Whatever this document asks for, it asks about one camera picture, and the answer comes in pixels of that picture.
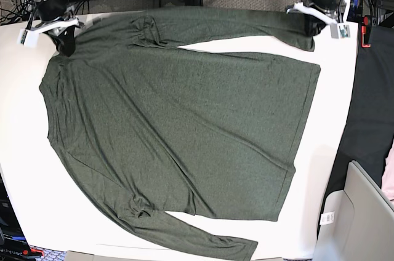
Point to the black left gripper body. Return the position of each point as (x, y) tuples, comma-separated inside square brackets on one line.
[(332, 8)]

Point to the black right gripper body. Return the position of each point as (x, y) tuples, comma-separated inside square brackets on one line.
[(53, 10)]

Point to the dark green long-sleeve shirt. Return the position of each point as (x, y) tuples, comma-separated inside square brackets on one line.
[(146, 128)]

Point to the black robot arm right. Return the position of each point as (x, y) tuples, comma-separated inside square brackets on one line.
[(34, 19)]

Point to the red clamp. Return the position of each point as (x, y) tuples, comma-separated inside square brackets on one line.
[(366, 31)]

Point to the black cloth beside table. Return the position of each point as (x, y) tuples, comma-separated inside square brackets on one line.
[(368, 133)]

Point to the pink cloth at edge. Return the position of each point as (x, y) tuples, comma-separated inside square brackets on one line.
[(388, 176)]

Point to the grey plastic bin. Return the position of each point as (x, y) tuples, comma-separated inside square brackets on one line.
[(357, 223)]

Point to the black box with orange label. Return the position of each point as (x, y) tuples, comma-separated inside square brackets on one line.
[(10, 249)]

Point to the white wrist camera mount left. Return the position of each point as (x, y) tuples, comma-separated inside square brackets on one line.
[(340, 29)]

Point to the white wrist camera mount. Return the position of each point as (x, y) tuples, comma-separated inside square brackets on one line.
[(340, 29), (29, 38)]

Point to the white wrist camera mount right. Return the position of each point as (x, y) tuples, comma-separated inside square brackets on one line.
[(29, 38)]

